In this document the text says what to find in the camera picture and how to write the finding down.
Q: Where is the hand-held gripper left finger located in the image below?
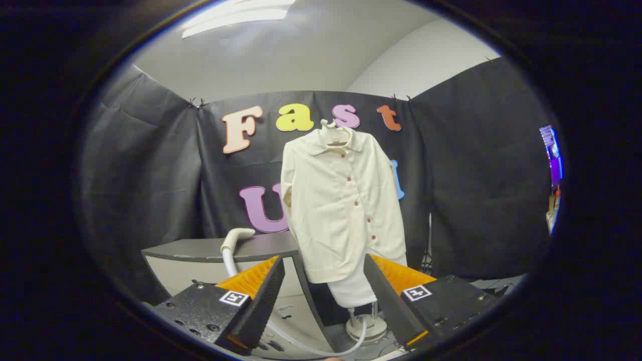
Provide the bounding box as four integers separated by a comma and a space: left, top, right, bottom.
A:
150, 256, 285, 356

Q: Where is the white garment steamer head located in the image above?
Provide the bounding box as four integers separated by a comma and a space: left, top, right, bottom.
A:
221, 228, 256, 254

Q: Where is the black backdrop cloth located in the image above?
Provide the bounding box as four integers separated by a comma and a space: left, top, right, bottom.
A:
80, 58, 557, 306

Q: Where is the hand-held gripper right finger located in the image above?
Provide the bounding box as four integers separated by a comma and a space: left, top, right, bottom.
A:
364, 254, 502, 351

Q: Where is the purple wall banner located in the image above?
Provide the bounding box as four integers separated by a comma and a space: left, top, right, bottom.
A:
539, 124, 565, 189

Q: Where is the white plastic hanger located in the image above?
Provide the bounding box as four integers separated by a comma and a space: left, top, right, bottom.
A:
320, 119, 352, 147

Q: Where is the grey table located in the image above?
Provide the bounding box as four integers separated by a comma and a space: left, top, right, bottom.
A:
141, 231, 347, 351

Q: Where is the cream button-up shirt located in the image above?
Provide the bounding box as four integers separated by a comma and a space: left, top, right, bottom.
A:
280, 128, 407, 284

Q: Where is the ceiling light panel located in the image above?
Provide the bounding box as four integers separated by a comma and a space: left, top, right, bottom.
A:
181, 0, 296, 38

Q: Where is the white round stand base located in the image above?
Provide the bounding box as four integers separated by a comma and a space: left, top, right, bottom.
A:
345, 306, 388, 344

